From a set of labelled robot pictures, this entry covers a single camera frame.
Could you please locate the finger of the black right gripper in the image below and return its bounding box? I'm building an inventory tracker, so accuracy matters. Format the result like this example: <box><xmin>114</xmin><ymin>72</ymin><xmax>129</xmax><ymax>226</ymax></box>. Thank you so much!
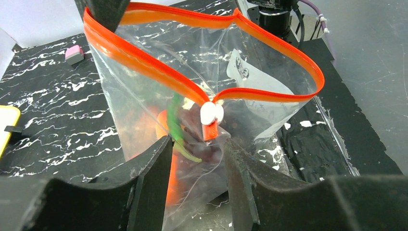
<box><xmin>74</xmin><ymin>0</ymin><xmax>130</xmax><ymax>32</ymax></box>

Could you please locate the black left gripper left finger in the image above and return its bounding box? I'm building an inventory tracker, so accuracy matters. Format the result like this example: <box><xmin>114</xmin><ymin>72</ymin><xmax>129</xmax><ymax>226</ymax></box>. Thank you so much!
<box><xmin>0</xmin><ymin>136</ymin><xmax>173</xmax><ymax>231</ymax></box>

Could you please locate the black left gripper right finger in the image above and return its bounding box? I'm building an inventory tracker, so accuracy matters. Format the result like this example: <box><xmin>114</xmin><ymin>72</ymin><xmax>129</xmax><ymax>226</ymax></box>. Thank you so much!
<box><xmin>223</xmin><ymin>139</ymin><xmax>408</xmax><ymax>231</ymax></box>

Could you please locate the orange toy fruit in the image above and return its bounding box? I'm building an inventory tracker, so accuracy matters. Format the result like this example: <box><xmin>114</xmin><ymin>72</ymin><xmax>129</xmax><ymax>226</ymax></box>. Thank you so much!
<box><xmin>166</xmin><ymin>152</ymin><xmax>182</xmax><ymax>207</ymax></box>

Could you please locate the orange toy tangerine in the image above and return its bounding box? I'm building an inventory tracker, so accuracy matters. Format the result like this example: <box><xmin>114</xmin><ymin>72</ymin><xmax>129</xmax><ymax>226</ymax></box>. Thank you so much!
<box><xmin>155</xmin><ymin>110</ymin><xmax>170</xmax><ymax>139</ymax></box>

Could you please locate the clear zip top bag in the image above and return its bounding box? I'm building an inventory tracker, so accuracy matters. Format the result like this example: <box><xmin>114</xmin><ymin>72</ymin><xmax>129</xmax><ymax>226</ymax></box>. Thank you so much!
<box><xmin>83</xmin><ymin>2</ymin><xmax>325</xmax><ymax>231</ymax></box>

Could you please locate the dark red grape bunch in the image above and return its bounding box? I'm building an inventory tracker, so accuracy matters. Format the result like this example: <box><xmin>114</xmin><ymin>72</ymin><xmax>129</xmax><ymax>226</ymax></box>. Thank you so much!
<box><xmin>178</xmin><ymin>100</ymin><xmax>256</xmax><ymax>162</ymax></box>

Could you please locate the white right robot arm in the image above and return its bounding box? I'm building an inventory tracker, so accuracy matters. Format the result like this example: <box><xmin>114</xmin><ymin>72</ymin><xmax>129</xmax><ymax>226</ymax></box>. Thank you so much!
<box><xmin>75</xmin><ymin>0</ymin><xmax>305</xmax><ymax>40</ymax></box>

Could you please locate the pink whiteboard eraser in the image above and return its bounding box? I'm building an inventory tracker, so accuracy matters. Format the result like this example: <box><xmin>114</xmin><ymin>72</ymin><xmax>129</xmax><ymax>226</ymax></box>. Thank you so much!
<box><xmin>65</xmin><ymin>45</ymin><xmax>84</xmax><ymax>65</ymax></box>

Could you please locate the small whiteboard with writing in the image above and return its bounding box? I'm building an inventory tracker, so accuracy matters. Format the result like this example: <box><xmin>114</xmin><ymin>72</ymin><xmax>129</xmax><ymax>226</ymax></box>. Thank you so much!
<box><xmin>0</xmin><ymin>105</ymin><xmax>22</xmax><ymax>156</ymax></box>

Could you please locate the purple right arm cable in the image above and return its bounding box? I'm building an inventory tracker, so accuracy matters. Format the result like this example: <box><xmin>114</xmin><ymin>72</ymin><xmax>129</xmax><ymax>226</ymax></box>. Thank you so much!
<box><xmin>298</xmin><ymin>0</ymin><xmax>335</xmax><ymax>58</ymax></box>

